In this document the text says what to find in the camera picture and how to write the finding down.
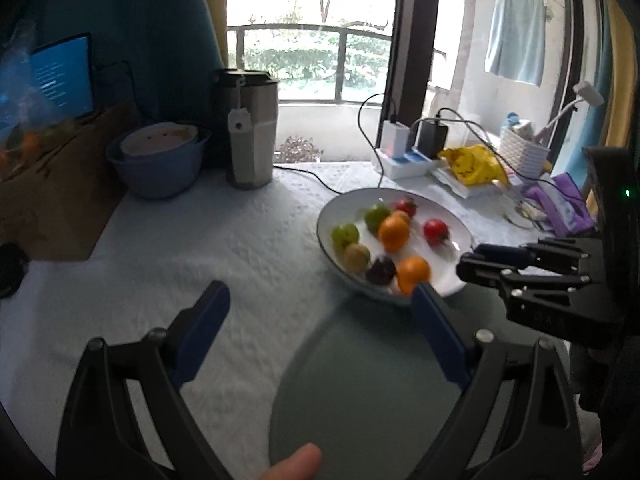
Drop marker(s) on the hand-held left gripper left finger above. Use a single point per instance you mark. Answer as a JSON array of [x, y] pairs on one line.
[[200, 330]]

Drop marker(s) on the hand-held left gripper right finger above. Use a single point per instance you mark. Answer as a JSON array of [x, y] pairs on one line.
[[440, 330]]

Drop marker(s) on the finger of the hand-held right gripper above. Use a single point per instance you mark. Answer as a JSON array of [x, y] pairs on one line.
[[500, 252], [480, 270]]

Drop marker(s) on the white plate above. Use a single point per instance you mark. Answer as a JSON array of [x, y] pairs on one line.
[[450, 270]]

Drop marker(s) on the red tomato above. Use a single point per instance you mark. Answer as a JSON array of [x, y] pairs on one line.
[[436, 231], [406, 206]]

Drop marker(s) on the orange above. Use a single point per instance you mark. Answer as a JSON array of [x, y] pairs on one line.
[[414, 274], [393, 233]]

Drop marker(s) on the dark purple fruit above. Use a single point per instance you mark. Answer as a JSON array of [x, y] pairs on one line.
[[381, 270]]

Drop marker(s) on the grey round tray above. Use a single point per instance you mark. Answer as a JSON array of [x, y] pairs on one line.
[[370, 385]]

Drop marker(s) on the brown kiwi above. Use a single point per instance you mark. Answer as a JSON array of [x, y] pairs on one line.
[[356, 257]]

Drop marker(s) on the person's left hand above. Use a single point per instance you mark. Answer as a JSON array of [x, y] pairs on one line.
[[295, 465]]

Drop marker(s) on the white blue tissue packet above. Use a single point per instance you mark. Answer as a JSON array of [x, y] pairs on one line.
[[555, 207]]

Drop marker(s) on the white paper stack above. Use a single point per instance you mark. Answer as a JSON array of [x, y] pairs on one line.
[[465, 190]]

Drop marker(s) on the white tablecloth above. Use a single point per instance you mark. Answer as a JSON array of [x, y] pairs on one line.
[[200, 240]]

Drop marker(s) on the yellow plastic bag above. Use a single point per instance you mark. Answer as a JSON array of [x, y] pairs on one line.
[[470, 165]]

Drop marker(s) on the purple cloth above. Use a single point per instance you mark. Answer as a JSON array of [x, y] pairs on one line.
[[567, 182]]

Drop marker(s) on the white woven basket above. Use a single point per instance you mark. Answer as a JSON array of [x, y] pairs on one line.
[[522, 155]]

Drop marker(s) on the green fruit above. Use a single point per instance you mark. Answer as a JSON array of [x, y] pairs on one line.
[[375, 217], [345, 235]]

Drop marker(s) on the white power strip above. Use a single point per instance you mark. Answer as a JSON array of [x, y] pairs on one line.
[[400, 167]]

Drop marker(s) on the small blue cap bottle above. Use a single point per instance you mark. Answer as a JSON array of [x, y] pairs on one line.
[[512, 121]]

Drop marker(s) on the black charger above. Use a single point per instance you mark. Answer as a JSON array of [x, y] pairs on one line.
[[431, 137]]

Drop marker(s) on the white charger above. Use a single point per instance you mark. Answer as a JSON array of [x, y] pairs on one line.
[[396, 137]]

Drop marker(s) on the blue bowl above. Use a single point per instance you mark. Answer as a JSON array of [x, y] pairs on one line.
[[155, 175]]

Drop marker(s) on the blue curtain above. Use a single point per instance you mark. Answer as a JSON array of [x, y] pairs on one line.
[[597, 120]]

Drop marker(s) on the steel tumbler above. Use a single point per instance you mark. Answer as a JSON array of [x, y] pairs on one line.
[[252, 160]]

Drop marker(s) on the pink cloth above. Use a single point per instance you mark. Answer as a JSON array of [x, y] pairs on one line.
[[592, 465]]

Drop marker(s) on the white desk lamp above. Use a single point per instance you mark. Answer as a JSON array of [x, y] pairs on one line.
[[589, 92]]

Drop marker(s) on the brown cardboard box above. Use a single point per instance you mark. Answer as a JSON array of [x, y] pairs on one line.
[[50, 210]]

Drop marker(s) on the pink white bowl lid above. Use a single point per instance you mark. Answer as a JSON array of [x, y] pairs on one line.
[[160, 140]]

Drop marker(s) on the black round object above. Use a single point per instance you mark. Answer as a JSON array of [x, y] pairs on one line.
[[12, 270]]

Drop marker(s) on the yellow curtain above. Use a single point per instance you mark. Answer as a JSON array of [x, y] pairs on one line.
[[215, 0], [620, 85]]

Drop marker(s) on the white paper tag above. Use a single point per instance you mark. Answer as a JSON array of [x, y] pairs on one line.
[[240, 121]]

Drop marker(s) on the hanging light blue towel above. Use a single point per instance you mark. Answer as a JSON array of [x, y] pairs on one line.
[[515, 40]]

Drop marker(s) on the balcony railing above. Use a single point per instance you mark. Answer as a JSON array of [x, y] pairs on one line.
[[340, 60]]

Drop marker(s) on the laptop screen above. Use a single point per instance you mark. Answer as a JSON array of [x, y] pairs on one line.
[[60, 75]]

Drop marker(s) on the teal curtain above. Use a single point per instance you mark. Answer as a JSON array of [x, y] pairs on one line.
[[150, 35]]

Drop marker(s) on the dark window frame post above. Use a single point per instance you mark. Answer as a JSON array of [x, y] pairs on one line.
[[410, 35]]

